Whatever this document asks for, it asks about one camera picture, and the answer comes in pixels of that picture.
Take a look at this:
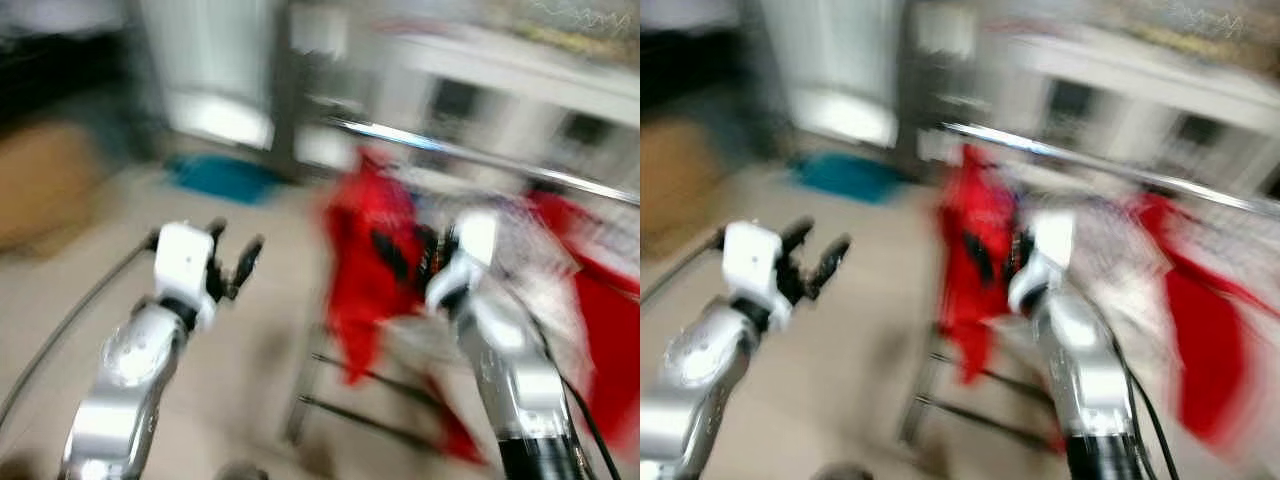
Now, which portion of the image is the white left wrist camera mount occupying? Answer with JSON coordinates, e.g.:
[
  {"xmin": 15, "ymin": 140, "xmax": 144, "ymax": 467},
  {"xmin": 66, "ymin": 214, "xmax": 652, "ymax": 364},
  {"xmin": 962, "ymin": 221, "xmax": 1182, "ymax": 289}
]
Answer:
[
  {"xmin": 153, "ymin": 221, "xmax": 220, "ymax": 331},
  {"xmin": 722, "ymin": 222, "xmax": 796, "ymax": 331}
]

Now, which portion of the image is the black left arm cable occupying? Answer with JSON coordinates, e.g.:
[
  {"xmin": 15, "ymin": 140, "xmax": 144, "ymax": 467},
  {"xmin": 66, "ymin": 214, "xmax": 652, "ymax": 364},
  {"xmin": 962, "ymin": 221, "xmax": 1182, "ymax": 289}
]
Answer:
[
  {"xmin": 0, "ymin": 232, "xmax": 161, "ymax": 426},
  {"xmin": 640, "ymin": 232, "xmax": 726, "ymax": 306}
]

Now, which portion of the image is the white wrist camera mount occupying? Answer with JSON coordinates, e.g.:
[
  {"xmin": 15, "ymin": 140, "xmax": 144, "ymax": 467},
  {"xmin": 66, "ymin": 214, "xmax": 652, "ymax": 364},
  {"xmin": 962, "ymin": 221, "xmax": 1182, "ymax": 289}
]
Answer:
[
  {"xmin": 153, "ymin": 221, "xmax": 220, "ymax": 331},
  {"xmin": 722, "ymin": 222, "xmax": 796, "ymax": 331},
  {"xmin": 425, "ymin": 208, "xmax": 501, "ymax": 311},
  {"xmin": 1005, "ymin": 208, "xmax": 1079, "ymax": 313}
]

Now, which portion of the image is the red garment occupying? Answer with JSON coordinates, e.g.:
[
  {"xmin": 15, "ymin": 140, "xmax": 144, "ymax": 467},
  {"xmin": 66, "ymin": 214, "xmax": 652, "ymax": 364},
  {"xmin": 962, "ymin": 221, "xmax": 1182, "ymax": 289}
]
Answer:
[
  {"xmin": 525, "ymin": 185, "xmax": 641, "ymax": 456},
  {"xmin": 935, "ymin": 143, "xmax": 1026, "ymax": 386},
  {"xmin": 1130, "ymin": 190, "xmax": 1280, "ymax": 451},
  {"xmin": 318, "ymin": 148, "xmax": 433, "ymax": 386}
]

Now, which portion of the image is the blue floor mat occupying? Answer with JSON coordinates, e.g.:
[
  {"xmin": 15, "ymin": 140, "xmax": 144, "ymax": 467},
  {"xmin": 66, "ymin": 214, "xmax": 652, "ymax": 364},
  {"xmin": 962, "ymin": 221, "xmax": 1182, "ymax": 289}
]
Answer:
[
  {"xmin": 165, "ymin": 152, "xmax": 286, "ymax": 206},
  {"xmin": 790, "ymin": 150, "xmax": 911, "ymax": 206}
]

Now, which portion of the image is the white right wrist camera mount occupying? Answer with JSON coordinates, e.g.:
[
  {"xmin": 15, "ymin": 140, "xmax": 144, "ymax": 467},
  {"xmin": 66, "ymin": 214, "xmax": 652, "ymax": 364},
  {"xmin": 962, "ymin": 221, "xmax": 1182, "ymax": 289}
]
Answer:
[
  {"xmin": 1005, "ymin": 208, "xmax": 1079, "ymax": 313},
  {"xmin": 425, "ymin": 208, "xmax": 501, "ymax": 311}
]

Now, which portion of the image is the brown box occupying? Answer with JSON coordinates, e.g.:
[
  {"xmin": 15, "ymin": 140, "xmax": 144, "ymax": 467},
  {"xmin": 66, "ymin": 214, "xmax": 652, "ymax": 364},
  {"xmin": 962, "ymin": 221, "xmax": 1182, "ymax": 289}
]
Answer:
[
  {"xmin": 640, "ymin": 118, "xmax": 731, "ymax": 261},
  {"xmin": 0, "ymin": 120, "xmax": 106, "ymax": 256}
]

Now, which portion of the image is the metal clothes rack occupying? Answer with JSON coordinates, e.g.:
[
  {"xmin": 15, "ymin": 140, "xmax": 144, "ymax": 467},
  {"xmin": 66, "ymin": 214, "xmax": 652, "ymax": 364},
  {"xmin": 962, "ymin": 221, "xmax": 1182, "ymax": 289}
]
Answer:
[
  {"xmin": 900, "ymin": 120, "xmax": 1280, "ymax": 451},
  {"xmin": 285, "ymin": 118, "xmax": 641, "ymax": 451}
]

